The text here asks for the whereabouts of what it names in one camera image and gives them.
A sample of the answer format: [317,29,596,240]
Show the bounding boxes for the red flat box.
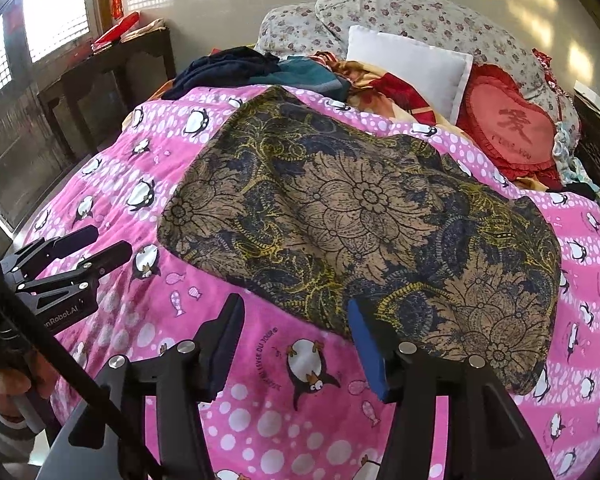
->
[92,11,142,47]

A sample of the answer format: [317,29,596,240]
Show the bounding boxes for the dark navy clothes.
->
[161,46,281,101]

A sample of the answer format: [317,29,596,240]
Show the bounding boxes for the person's left hand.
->
[0,355,61,411]

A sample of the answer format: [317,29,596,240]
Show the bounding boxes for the teal cloth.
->
[260,56,353,103]

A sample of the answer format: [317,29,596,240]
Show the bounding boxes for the light blue floral cloth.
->
[552,120,593,186]

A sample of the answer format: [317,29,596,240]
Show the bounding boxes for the white pillow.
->
[345,25,475,121]

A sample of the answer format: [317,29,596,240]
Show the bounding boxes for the person's left forearm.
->
[0,400,46,466]

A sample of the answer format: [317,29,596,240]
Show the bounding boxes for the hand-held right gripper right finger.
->
[347,299,556,480]

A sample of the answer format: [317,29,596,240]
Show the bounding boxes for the dark wooden side table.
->
[37,27,177,161]

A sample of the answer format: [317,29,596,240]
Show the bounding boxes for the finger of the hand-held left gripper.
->
[15,240,133,311]
[0,225,100,277]

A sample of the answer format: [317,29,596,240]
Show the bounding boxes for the beige cloth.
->
[122,17,168,41]

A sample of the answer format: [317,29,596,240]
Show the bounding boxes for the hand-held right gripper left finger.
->
[35,292,246,480]

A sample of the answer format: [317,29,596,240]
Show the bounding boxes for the red yellow floral blanket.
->
[310,52,461,126]

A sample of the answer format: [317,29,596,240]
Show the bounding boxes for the pink penguin blanket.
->
[0,85,600,480]

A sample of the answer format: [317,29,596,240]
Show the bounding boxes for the window with blinds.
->
[0,0,103,111]

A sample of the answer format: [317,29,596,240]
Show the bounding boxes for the brown floral patterned garment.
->
[157,85,563,396]

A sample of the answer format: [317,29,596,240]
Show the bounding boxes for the red heart cushion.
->
[455,62,566,191]

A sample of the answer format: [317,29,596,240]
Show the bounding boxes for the black cable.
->
[0,257,168,480]

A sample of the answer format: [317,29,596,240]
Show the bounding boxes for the grey floral quilt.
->
[255,0,581,133]

